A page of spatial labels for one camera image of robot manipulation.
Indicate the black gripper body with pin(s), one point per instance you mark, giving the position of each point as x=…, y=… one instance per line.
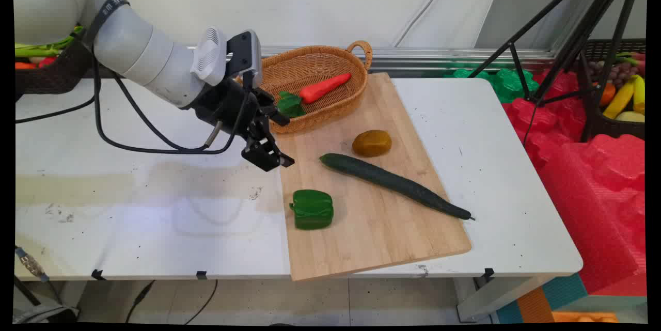
x=232, y=106

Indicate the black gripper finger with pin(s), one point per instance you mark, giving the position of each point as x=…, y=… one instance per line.
x=266, y=153
x=273, y=113

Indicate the long dark green cucumber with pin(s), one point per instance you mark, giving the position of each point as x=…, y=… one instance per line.
x=392, y=182

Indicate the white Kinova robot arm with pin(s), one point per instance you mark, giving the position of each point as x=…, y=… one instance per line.
x=129, y=47

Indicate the orange toy carrot green top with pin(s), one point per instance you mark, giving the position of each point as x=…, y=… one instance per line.
x=323, y=88

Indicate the green bell pepper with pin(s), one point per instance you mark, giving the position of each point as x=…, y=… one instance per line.
x=312, y=209

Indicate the brown yellow potato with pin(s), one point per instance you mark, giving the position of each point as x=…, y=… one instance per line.
x=372, y=143

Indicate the wooden cutting board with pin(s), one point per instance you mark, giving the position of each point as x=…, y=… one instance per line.
x=372, y=227

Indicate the black tape piece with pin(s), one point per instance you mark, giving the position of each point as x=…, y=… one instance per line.
x=97, y=274
x=488, y=272
x=202, y=274

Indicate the dark vegetable basket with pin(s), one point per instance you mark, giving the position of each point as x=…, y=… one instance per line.
x=51, y=78

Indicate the green toy vegetable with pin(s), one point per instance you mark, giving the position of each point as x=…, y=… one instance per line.
x=41, y=49

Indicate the red toy vegetable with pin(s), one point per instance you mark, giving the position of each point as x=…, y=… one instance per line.
x=31, y=64

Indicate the white table leg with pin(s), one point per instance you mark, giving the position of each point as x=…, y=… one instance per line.
x=496, y=297

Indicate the teal orange foam mat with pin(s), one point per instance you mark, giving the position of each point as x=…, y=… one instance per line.
x=537, y=306

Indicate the black fruit basket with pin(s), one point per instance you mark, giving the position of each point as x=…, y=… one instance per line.
x=599, y=122

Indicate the red foam block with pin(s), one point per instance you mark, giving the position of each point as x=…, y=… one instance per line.
x=594, y=202

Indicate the orange toy fruit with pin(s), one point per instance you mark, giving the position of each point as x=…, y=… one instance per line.
x=608, y=94

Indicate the purple toy grapes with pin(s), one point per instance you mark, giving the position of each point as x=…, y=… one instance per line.
x=617, y=73

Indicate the yellow toy banana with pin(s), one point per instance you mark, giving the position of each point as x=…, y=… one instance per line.
x=619, y=98

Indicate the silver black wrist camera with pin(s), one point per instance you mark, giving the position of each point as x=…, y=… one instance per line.
x=249, y=54

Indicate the aluminium wall rail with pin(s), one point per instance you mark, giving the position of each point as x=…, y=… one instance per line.
x=439, y=54

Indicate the black camera tripod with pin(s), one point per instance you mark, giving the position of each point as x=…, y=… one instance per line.
x=583, y=36

